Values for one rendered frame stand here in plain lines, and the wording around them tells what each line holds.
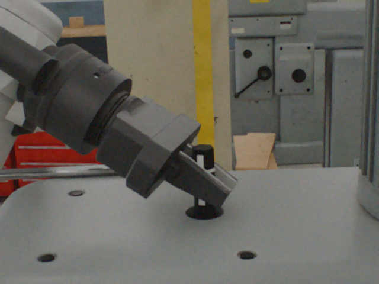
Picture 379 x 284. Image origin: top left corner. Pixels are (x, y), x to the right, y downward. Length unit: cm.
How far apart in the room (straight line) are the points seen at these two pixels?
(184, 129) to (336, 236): 17
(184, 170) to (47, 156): 493
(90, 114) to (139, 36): 175
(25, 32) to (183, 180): 20
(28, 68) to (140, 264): 20
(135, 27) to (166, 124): 172
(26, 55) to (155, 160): 15
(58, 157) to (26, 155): 26
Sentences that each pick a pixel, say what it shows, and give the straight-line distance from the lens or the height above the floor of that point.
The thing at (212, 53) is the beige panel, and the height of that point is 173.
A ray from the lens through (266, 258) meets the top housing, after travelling 58.
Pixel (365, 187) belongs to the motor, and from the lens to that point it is 66.
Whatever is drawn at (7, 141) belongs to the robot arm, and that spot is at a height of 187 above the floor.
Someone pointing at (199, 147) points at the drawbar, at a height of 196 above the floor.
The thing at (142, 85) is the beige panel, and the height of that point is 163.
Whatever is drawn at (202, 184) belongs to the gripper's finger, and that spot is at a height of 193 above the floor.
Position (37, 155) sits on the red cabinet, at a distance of 557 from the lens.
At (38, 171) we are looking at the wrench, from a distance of 79.
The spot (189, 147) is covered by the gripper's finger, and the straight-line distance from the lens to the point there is 65.
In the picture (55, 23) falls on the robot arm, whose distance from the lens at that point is 69.
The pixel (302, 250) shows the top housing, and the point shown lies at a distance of 59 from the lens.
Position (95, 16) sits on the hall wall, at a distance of 979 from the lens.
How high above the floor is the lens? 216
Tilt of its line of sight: 17 degrees down
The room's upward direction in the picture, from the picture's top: 2 degrees counter-clockwise
